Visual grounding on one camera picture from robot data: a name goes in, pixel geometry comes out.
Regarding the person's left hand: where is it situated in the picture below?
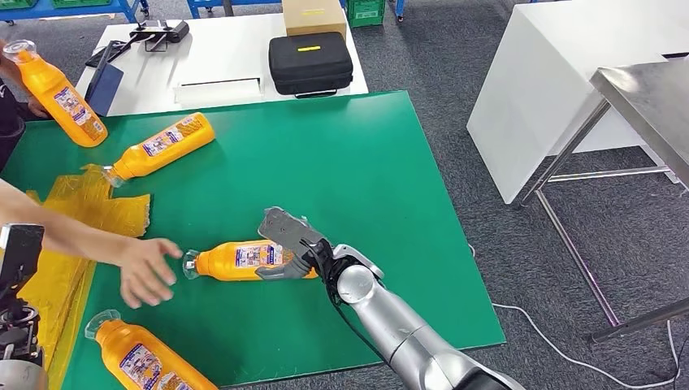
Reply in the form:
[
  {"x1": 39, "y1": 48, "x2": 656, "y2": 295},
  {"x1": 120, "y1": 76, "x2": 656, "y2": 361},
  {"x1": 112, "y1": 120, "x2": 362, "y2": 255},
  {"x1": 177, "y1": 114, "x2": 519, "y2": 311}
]
[{"x1": 27, "y1": 95, "x2": 52, "y2": 119}]

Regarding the person's right hand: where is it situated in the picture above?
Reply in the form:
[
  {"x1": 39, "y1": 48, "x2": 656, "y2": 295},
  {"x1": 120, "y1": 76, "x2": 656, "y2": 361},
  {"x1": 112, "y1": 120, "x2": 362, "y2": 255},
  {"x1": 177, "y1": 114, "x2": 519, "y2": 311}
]
[{"x1": 118, "y1": 237, "x2": 184, "y2": 310}]

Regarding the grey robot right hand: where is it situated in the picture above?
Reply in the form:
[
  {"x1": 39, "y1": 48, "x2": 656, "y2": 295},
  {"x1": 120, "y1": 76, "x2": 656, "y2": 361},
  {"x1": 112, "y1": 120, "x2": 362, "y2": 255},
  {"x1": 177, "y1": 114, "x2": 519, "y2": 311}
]
[{"x1": 254, "y1": 251, "x2": 325, "y2": 283}]

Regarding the orange detergent bottle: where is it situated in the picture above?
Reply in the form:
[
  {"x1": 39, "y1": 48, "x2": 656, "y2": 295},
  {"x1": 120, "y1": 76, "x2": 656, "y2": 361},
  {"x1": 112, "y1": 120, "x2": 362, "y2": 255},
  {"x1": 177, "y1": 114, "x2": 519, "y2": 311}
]
[
  {"x1": 102, "y1": 111, "x2": 217, "y2": 189},
  {"x1": 182, "y1": 239, "x2": 319, "y2": 283},
  {"x1": 84, "y1": 309, "x2": 219, "y2": 390},
  {"x1": 2, "y1": 39, "x2": 109, "y2": 149}
]

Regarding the black flat tablet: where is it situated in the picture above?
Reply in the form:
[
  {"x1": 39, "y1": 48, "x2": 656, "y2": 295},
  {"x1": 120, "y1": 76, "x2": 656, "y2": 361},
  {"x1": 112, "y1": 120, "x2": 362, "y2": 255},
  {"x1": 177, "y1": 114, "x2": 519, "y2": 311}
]
[{"x1": 84, "y1": 40, "x2": 132, "y2": 69}]

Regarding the yellow translucent plastic film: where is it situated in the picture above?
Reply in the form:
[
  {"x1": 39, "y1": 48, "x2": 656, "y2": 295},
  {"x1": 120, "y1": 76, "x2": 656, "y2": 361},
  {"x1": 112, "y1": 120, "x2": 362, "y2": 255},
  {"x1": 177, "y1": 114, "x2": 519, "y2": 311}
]
[{"x1": 15, "y1": 163, "x2": 152, "y2": 390}]

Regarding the blue metal rack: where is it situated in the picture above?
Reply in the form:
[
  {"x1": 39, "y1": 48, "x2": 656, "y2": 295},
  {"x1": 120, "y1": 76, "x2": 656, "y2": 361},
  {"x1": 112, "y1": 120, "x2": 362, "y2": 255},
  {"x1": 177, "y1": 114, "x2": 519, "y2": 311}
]
[
  {"x1": 186, "y1": 0, "x2": 285, "y2": 20},
  {"x1": 0, "y1": 0, "x2": 152, "y2": 25}
]

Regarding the black controller with antennas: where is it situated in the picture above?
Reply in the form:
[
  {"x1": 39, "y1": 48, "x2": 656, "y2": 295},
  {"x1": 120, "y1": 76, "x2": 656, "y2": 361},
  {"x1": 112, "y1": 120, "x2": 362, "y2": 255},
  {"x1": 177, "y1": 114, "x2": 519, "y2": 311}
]
[{"x1": 128, "y1": 20, "x2": 191, "y2": 54}]

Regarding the white flat box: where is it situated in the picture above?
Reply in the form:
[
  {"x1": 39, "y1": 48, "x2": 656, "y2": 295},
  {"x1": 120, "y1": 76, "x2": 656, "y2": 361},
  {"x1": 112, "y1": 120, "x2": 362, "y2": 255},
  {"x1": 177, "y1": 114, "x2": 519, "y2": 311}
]
[{"x1": 173, "y1": 76, "x2": 265, "y2": 107}]

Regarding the white desk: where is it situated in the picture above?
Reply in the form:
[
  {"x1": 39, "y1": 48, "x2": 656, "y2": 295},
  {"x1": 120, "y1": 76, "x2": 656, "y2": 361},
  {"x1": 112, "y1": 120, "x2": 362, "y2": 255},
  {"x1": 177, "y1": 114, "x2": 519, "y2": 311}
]
[{"x1": 75, "y1": 11, "x2": 371, "y2": 117}]

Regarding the black zippered carrying case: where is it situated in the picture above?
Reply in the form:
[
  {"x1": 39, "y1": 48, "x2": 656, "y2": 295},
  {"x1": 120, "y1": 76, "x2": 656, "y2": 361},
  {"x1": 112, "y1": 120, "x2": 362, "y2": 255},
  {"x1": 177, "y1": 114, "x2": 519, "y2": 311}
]
[{"x1": 267, "y1": 31, "x2": 355, "y2": 100}]

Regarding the brown cardboard box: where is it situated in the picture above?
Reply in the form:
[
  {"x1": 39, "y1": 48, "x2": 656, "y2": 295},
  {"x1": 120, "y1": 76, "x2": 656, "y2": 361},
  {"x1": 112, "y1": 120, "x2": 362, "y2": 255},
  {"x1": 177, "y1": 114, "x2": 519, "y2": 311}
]
[{"x1": 282, "y1": 0, "x2": 349, "y2": 40}]

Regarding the large white table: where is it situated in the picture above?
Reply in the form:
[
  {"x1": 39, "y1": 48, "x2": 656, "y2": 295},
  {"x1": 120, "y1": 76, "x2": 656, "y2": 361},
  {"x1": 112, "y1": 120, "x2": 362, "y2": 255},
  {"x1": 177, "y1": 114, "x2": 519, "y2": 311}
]
[{"x1": 466, "y1": 0, "x2": 689, "y2": 206}]

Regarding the stainless steel table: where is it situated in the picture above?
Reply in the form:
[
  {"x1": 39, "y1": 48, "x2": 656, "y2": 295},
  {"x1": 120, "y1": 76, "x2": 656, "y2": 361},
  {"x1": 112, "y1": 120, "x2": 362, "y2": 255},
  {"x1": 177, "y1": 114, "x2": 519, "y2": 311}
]
[{"x1": 513, "y1": 56, "x2": 689, "y2": 345}]

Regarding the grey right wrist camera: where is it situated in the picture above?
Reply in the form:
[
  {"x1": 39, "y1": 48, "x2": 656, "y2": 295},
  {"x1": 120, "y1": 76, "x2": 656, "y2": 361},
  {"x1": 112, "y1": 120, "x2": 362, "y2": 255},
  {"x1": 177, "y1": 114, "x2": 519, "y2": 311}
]
[{"x1": 257, "y1": 206, "x2": 332, "y2": 265}]

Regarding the white floor cable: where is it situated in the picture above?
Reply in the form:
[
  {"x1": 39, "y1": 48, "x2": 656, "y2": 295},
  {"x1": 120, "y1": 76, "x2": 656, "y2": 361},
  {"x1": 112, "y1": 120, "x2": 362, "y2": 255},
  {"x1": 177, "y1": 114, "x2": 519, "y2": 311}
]
[{"x1": 466, "y1": 245, "x2": 682, "y2": 390}]

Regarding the black floor cable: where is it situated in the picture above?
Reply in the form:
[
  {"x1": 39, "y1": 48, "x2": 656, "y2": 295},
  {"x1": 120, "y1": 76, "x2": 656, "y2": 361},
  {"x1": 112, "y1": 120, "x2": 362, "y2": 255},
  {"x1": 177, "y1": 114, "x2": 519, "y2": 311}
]
[{"x1": 648, "y1": 333, "x2": 689, "y2": 386}]

